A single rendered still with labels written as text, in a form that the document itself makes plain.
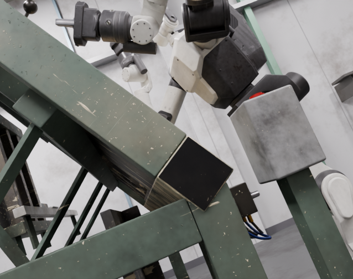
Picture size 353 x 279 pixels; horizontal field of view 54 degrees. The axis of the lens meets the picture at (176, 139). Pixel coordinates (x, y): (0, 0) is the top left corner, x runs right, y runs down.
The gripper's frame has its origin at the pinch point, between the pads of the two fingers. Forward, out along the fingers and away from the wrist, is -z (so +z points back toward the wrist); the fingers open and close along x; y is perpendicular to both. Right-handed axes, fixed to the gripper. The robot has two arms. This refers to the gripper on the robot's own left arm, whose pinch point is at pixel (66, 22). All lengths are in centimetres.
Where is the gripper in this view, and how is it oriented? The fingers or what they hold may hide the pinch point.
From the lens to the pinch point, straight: 110.2
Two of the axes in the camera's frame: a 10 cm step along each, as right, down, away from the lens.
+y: 0.6, -0.8, 9.9
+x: -0.9, 9.9, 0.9
